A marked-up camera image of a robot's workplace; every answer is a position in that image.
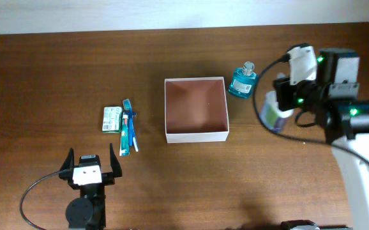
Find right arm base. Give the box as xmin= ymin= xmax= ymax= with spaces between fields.
xmin=280 ymin=220 xmax=353 ymax=230

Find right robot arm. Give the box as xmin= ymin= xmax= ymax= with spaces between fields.
xmin=273 ymin=44 xmax=369 ymax=229

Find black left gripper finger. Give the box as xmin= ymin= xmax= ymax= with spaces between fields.
xmin=109 ymin=143 xmax=123 ymax=178
xmin=60 ymin=148 xmax=74 ymax=171

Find green white soap box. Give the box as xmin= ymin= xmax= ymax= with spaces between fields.
xmin=102 ymin=107 xmax=123 ymax=133

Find blue mouthwash bottle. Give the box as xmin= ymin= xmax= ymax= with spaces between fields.
xmin=228 ymin=61 xmax=259 ymax=99

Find clear green-label sanitizer bottle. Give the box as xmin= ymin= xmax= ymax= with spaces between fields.
xmin=259 ymin=73 xmax=296 ymax=134

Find blue toothbrush with cap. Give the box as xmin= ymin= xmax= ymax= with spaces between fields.
xmin=122 ymin=98 xmax=140 ymax=153

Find blue disposable razor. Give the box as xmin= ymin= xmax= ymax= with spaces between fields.
xmin=125 ymin=110 xmax=138 ymax=151

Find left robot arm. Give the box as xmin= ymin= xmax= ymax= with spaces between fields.
xmin=59 ymin=144 xmax=123 ymax=229

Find green white toothpaste tube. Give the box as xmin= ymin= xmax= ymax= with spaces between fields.
xmin=119 ymin=112 xmax=130 ymax=156

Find pink open cardboard box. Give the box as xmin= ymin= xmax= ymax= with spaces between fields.
xmin=164 ymin=77 xmax=230 ymax=144

